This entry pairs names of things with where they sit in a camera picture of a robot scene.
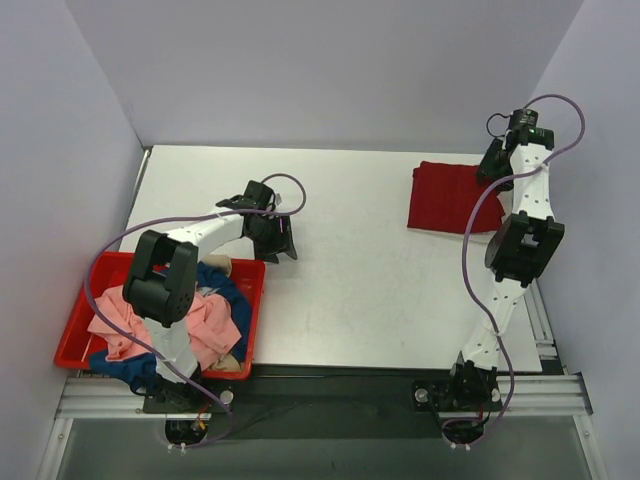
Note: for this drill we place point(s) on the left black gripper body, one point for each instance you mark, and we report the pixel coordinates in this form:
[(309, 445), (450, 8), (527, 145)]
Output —
[(275, 240)]

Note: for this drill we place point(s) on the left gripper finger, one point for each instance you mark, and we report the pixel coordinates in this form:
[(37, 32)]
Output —
[(288, 247), (269, 258)]

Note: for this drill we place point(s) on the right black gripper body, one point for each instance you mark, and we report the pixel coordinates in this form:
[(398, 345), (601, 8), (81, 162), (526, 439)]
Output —
[(493, 163)]

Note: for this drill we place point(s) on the dark red t-shirt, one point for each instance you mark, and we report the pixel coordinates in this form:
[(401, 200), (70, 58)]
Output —
[(443, 197)]

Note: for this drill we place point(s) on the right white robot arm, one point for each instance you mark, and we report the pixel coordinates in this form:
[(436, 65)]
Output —
[(517, 254)]

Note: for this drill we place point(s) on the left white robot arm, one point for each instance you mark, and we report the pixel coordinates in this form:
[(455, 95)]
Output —
[(161, 283)]

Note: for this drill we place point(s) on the pink t-shirt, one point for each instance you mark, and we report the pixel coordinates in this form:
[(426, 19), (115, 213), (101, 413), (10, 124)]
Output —
[(211, 330)]

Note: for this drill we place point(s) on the beige t-shirt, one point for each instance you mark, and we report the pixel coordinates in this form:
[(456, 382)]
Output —
[(214, 278)]

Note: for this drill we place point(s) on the red plastic bin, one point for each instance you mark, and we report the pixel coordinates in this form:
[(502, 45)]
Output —
[(77, 344)]

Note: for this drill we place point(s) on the navy blue t-shirt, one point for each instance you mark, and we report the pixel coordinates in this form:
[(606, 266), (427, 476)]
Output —
[(137, 372)]

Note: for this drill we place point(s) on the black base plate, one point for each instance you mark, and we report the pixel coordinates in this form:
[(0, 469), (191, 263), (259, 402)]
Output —
[(309, 403)]

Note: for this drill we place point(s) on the aluminium frame rail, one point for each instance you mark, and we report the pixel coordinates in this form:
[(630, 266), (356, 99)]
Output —
[(550, 395)]

